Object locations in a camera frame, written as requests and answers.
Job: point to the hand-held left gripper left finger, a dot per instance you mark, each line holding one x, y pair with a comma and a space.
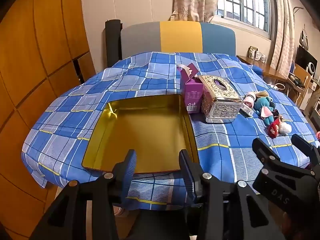
130, 170

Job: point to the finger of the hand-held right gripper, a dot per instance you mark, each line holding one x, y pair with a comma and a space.
263, 152
306, 147

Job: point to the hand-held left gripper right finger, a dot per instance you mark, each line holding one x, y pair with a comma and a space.
186, 172

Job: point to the red plush toy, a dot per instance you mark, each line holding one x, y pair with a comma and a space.
274, 127

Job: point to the gold tin tray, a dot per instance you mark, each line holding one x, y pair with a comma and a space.
145, 135

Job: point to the teal plush toy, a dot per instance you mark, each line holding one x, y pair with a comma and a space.
262, 103

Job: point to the pink plush toy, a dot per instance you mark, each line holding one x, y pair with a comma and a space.
250, 100

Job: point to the white fluffy ball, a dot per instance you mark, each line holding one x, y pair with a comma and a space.
285, 128

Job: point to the silver embossed tissue box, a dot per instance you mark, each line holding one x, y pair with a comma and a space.
220, 105

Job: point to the wooden chair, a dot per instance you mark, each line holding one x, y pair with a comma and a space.
301, 76

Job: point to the blue plaid cloth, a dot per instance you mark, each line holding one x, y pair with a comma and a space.
75, 120

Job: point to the white round device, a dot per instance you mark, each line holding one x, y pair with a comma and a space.
311, 68

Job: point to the purple paper box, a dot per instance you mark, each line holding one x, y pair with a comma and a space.
191, 92

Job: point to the wooden desk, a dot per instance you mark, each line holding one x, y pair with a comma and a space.
260, 66

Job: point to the black monitor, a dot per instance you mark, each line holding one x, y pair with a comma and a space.
303, 57

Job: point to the small boxes on desk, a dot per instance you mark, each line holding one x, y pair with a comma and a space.
255, 53

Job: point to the plain beige curtain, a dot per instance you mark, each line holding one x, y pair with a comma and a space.
283, 30

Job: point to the black rolled mat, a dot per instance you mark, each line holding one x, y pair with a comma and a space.
112, 42

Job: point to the grey yellow blue headboard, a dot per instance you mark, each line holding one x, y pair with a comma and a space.
180, 36

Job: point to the wooden wardrobe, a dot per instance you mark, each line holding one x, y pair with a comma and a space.
37, 55

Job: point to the barred window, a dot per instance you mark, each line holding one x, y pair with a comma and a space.
247, 5

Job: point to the patterned beige curtain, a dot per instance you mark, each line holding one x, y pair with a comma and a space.
192, 0

